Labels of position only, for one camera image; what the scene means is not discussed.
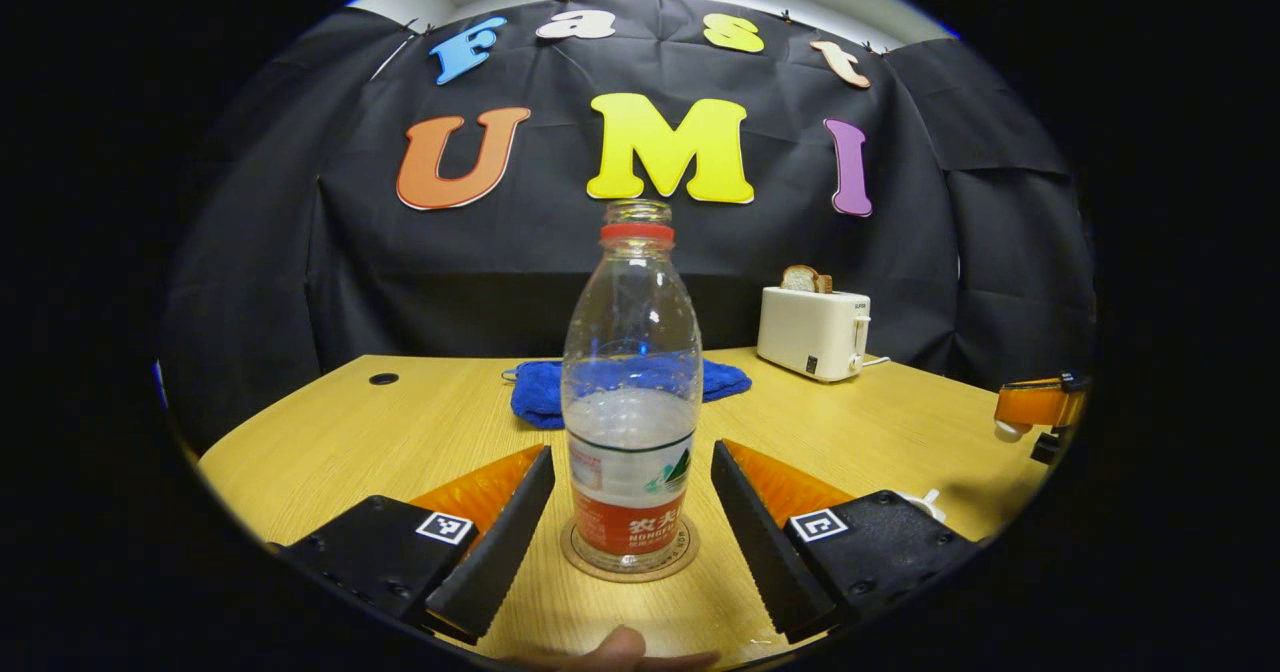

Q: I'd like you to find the black backdrop cloth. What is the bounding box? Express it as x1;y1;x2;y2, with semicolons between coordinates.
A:
160;0;1096;453

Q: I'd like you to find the clear plastic water bottle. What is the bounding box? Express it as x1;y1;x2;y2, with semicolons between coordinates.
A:
560;199;704;574

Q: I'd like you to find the white teacup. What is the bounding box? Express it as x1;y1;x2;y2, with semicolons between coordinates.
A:
893;488;947;525

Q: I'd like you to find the white toaster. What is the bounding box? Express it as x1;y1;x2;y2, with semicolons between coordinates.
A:
756;286;872;384

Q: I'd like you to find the round brown coaster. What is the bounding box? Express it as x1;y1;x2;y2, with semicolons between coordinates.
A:
560;512;701;584

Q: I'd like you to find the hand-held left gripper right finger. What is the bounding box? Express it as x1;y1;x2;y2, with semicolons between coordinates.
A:
710;438;986;645

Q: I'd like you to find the blue towel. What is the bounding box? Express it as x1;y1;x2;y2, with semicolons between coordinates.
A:
503;355;753;430

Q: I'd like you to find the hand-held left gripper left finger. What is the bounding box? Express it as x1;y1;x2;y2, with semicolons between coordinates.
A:
268;443;557;645

